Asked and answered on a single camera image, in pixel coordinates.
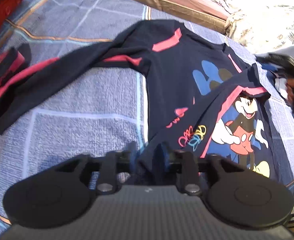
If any blue plaid bed sheet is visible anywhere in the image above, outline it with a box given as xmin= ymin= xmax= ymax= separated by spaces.
xmin=0 ymin=0 xmax=294 ymax=238

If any grey white clothes pile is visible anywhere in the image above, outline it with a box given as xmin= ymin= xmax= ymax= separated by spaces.
xmin=255 ymin=44 xmax=294 ymax=100

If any navy pink Mickey shirt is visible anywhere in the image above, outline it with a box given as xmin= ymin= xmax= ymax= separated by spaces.
xmin=0 ymin=20 xmax=281 ymax=180

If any floral beige blanket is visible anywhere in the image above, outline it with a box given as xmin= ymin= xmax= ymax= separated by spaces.
xmin=212 ymin=0 xmax=294 ymax=54

